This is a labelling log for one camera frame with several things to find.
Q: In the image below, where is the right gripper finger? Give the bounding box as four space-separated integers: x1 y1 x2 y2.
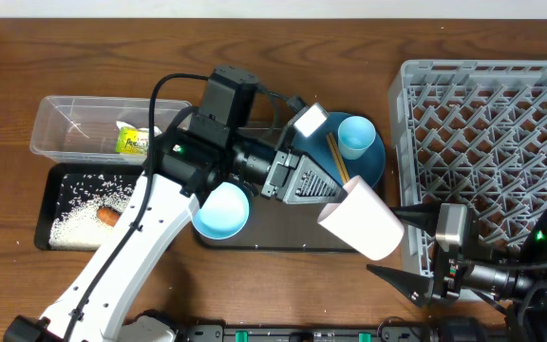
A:
391 202 442 236
366 264 433 307

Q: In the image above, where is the pink white cup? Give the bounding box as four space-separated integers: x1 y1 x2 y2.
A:
317 176 405 260

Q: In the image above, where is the light blue cup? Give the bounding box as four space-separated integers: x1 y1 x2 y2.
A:
337 116 377 160

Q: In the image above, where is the light blue bowl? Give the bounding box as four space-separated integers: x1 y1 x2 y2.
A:
192 182 250 240

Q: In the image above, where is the foil snack wrapper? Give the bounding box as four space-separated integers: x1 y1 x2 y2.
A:
115 127 149 155

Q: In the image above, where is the orange carrot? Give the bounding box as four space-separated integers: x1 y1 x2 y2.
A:
96 207 121 227

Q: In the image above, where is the white rice pile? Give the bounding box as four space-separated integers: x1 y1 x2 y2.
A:
50 195 132 251

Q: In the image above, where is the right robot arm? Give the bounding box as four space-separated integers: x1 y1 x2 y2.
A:
367 202 547 341

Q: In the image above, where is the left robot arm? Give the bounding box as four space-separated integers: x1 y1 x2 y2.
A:
4 128 347 341

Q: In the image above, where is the grey dishwasher rack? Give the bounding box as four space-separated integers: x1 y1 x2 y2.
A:
389 60 547 277

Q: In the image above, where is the black waste tray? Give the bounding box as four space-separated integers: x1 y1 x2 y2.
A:
34 162 142 251

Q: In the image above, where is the dark blue plate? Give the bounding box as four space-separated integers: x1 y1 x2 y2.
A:
292 112 386 189

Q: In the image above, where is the brown serving tray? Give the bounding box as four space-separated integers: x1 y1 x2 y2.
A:
193 119 388 254

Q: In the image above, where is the clear plastic bin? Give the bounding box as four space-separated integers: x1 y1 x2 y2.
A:
29 95 193 165

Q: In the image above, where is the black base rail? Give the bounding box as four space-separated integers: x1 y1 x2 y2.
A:
177 321 508 342

